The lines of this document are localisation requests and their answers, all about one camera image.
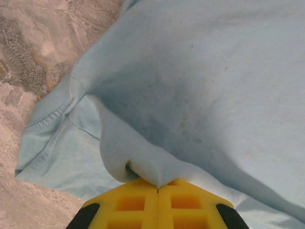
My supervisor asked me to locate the light blue printed t-shirt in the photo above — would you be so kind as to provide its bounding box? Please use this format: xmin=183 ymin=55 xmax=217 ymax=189
xmin=14 ymin=0 xmax=305 ymax=229

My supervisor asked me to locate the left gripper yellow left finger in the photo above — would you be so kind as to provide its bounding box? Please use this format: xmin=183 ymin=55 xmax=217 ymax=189
xmin=67 ymin=178 xmax=160 ymax=229

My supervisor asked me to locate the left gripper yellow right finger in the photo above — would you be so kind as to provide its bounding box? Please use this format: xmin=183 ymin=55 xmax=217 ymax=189
xmin=158 ymin=177 xmax=249 ymax=229

